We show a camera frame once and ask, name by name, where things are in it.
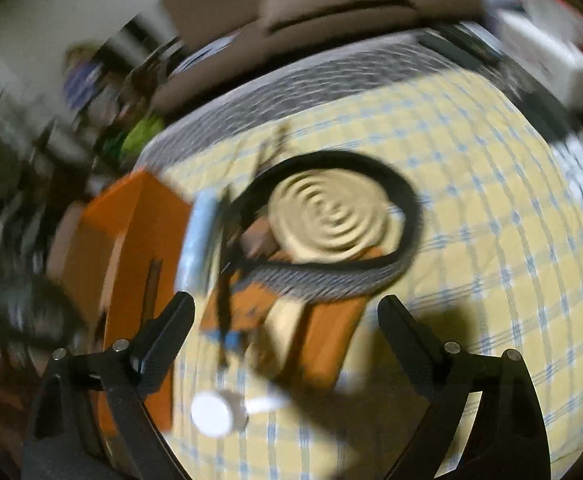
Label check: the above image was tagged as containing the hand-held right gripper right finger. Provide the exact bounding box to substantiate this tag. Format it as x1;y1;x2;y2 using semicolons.
377;295;552;480

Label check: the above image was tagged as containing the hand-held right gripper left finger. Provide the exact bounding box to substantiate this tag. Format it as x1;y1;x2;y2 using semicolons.
22;291;196;480

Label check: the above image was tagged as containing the orange cardboard box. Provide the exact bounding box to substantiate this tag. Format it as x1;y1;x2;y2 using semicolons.
46;167;207;436

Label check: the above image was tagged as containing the grey knitted headband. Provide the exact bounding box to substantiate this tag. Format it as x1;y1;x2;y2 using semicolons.
232;150;425;306

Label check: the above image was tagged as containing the beige spiral hairbrush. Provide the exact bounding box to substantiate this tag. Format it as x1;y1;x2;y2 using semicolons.
262;170;405;361

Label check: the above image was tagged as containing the orange patterned pouch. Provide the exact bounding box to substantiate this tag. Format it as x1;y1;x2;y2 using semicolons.
199;230;369;391

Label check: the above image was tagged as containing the white plastic bottle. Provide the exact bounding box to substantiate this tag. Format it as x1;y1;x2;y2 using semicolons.
179;192;222;293

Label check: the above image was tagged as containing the yellow plaid tablecloth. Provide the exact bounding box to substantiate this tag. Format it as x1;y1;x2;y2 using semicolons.
136;50;583;480

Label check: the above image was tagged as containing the green bag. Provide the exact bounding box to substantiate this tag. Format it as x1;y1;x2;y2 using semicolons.
122;115;165;158

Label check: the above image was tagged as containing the brown sofa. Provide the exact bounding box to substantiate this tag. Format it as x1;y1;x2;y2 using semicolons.
152;0;497;116

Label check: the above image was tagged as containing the white tissue box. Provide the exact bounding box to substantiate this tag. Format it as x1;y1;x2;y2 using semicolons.
499;10;583;111

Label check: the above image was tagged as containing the brown sofa cushion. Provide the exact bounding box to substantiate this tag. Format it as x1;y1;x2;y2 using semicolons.
262;0;487;33

